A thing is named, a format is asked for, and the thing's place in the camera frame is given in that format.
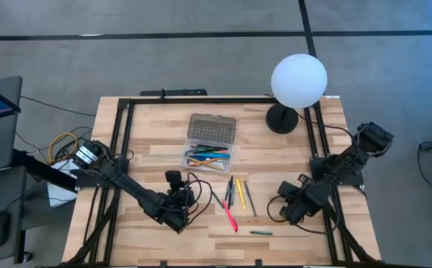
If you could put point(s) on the clear plastic supply box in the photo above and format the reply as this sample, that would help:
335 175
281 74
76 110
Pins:
226 164

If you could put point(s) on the grey translucent box lid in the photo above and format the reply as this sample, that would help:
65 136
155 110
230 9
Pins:
211 128

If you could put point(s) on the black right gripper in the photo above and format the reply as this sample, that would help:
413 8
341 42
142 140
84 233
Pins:
289 208

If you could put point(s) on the slim black pen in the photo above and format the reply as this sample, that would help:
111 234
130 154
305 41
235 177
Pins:
212 147

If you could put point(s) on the yellow pencil pink eraser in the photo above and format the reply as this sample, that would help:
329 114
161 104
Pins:
216 168

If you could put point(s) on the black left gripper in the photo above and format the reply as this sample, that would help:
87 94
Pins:
180 199

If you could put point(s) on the black bar mount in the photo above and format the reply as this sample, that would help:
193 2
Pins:
175 92

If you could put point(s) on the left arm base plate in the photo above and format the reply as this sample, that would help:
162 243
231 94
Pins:
89 182

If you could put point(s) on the blue marker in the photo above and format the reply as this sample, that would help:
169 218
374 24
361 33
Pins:
216 155

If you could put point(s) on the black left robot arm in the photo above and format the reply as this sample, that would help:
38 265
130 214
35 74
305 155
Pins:
134 190

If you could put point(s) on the yellow highlighter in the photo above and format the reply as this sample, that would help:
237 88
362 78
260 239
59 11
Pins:
241 193

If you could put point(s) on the dark green crayon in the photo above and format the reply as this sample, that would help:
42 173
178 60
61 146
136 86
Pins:
217 199

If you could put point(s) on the black aluminium table frame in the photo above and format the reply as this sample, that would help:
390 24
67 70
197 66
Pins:
201 101

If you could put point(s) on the white label sticker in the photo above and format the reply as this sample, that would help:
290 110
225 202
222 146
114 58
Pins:
333 97

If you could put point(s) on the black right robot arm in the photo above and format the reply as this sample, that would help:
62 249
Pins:
335 173

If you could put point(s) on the black stand beam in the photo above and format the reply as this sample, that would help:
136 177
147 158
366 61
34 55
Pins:
44 171

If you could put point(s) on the white globe table lamp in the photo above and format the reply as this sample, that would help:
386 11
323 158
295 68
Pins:
298 80

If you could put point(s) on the grey marker pen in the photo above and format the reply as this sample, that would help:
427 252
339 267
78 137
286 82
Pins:
234 195

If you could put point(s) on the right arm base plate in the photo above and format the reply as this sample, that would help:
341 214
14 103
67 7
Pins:
354 181

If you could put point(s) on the white box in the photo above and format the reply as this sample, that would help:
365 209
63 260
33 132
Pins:
61 193

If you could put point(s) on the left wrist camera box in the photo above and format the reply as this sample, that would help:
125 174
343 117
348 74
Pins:
174 179

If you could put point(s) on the pink highlighter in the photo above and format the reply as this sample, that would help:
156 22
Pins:
229 216

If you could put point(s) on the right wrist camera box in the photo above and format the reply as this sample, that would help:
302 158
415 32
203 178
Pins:
286 189

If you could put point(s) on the dark grey desk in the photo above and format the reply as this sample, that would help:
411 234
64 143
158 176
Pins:
0 193

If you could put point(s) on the black marker pen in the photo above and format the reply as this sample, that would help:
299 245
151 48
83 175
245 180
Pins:
231 191

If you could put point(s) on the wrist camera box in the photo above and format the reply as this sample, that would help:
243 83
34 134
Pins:
174 179
286 189

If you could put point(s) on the black caster wheel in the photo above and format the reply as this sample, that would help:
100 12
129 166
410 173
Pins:
27 257

